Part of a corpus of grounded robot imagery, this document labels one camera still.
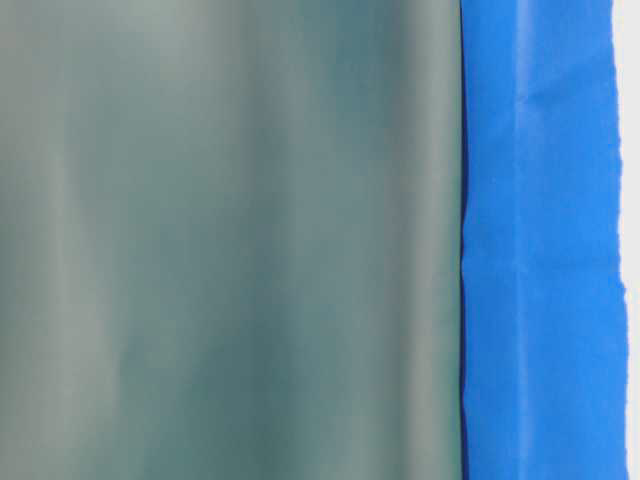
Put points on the green curtain sheet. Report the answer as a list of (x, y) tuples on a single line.
[(230, 239)]

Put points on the blue table cloth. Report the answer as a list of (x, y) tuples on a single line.
[(545, 325)]

